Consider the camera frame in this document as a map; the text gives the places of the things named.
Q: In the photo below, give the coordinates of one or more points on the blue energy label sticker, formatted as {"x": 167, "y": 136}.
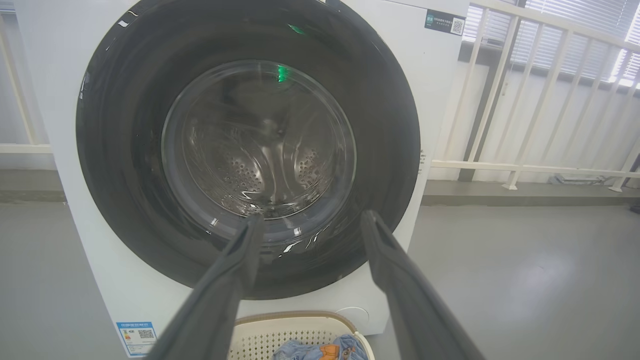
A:
{"x": 136, "y": 337}

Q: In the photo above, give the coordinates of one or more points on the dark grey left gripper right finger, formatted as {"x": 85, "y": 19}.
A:
{"x": 415, "y": 310}

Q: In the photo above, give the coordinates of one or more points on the white front-load washing machine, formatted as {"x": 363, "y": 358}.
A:
{"x": 60, "y": 100}

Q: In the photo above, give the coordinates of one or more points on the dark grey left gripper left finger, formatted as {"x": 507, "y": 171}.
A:
{"x": 210, "y": 300}

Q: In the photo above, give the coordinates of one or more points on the black round washer door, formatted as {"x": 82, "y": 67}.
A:
{"x": 125, "y": 150}

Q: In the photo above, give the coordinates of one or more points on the white metal railing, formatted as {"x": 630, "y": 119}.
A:
{"x": 20, "y": 148}
{"x": 525, "y": 169}

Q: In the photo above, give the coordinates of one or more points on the window blinds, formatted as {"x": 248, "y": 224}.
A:
{"x": 575, "y": 30}

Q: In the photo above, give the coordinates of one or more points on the stainless steel washer drum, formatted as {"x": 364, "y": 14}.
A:
{"x": 260, "y": 150}

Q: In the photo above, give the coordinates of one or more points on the dark QR code sticker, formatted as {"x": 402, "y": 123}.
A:
{"x": 442, "y": 22}

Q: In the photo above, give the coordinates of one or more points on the cream perforated laundry basket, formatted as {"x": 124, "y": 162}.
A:
{"x": 260, "y": 340}

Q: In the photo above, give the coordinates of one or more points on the round white filter cover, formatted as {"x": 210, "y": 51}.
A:
{"x": 352, "y": 315}

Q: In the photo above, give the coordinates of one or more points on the blue garment with orange print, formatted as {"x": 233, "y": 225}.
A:
{"x": 300, "y": 351}

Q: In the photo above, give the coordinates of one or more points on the grey floor power strip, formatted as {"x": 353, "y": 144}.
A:
{"x": 580, "y": 179}

